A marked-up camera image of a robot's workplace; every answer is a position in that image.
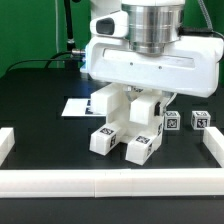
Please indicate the white fence wall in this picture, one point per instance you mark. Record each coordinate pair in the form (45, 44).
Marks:
(214, 141)
(7, 142)
(111, 183)

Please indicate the white front fence wall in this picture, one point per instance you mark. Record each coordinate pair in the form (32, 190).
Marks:
(111, 183)

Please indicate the white tagged cube right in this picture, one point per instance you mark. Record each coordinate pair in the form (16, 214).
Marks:
(200, 120)

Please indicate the white right fence wall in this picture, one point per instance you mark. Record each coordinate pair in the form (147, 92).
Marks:
(214, 141)

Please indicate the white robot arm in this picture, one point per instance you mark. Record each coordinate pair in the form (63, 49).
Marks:
(141, 46)

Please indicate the white marker base plate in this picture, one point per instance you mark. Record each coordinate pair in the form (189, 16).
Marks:
(77, 107)

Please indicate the white chair back frame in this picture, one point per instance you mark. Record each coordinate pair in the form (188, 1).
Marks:
(117, 103)

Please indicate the white tagged cube left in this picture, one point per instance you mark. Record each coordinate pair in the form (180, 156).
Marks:
(172, 120)

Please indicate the white chair seat part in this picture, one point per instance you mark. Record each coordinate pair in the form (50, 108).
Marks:
(136, 123)

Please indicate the white left fence wall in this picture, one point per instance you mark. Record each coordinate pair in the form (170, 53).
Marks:
(7, 142)

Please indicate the white tagged cube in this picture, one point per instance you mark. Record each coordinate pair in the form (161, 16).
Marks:
(172, 120)
(200, 120)

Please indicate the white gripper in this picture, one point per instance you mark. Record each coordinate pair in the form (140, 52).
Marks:
(147, 48)

